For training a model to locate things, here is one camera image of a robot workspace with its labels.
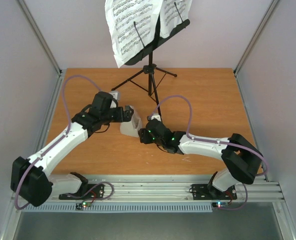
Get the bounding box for right white sheet music page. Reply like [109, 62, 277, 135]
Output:
[160, 0, 192, 38]

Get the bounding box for black tripod music stand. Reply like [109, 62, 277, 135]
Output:
[111, 2, 191, 106]

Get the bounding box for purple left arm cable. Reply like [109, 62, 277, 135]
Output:
[14, 74, 103, 210]

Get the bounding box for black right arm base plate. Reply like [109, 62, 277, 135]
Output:
[189, 184, 237, 200]

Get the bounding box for left aluminium corner post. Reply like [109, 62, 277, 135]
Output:
[16, 0, 63, 78]

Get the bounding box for aluminium front frame rails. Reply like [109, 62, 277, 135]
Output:
[85, 174, 285, 203]

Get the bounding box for right aluminium corner post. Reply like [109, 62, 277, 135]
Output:
[233, 0, 281, 76]

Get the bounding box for white sheet music page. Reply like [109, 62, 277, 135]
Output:
[105, 0, 162, 68]
[160, 0, 192, 38]

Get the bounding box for white grey metronome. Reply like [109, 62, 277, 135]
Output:
[120, 105, 143, 138]

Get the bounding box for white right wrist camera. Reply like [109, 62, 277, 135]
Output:
[147, 113, 162, 122]

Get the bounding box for aluminium corner post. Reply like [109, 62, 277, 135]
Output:
[16, 0, 63, 78]
[233, 0, 281, 76]

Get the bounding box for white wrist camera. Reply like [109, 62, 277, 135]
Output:
[147, 113, 162, 122]
[109, 90, 121, 101]

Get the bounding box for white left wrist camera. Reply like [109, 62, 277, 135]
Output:
[109, 90, 121, 101]

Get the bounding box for grey slotted cable duct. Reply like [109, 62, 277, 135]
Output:
[23, 202, 213, 214]

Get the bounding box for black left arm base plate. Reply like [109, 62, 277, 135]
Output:
[58, 184, 105, 200]

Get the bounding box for left white sheet music page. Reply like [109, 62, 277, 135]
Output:
[105, 0, 162, 68]

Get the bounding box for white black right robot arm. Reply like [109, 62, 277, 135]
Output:
[138, 119, 262, 198]

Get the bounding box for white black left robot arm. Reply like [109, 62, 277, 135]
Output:
[10, 91, 135, 210]

